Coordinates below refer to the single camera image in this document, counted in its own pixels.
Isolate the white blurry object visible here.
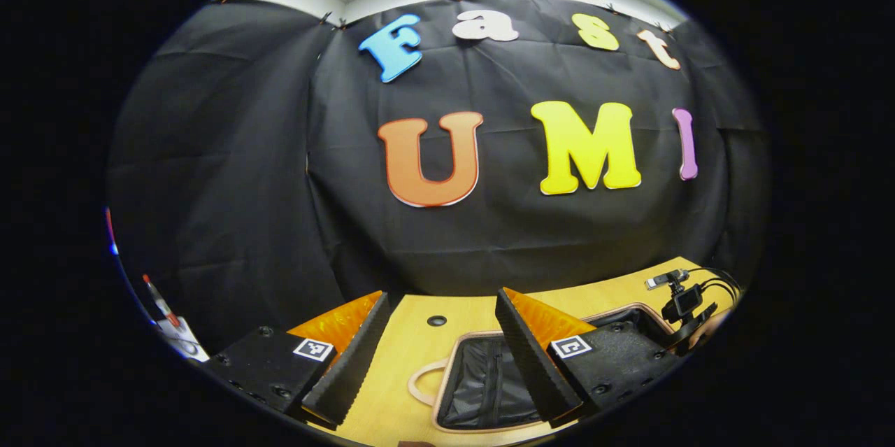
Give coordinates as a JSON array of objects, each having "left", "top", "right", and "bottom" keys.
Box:
[{"left": 155, "top": 316, "right": 210, "bottom": 364}]

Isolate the red tipped stick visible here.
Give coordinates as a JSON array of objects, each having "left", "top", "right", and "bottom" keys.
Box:
[{"left": 142, "top": 274, "right": 181, "bottom": 329}]

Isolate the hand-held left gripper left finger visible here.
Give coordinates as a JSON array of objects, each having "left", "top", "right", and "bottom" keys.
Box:
[{"left": 208, "top": 290, "right": 394, "bottom": 428}]

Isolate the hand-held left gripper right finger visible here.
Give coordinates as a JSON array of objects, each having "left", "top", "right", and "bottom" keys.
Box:
[{"left": 494, "top": 287, "right": 685, "bottom": 428}]

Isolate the black backdrop cloth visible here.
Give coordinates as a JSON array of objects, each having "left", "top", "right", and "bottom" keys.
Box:
[{"left": 105, "top": 0, "right": 770, "bottom": 357}]

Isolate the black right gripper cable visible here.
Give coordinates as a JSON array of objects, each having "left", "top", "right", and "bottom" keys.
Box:
[{"left": 689, "top": 267, "right": 743, "bottom": 308}]

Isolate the pink suitcase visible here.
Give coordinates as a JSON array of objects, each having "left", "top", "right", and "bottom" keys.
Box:
[{"left": 408, "top": 301, "right": 700, "bottom": 434}]

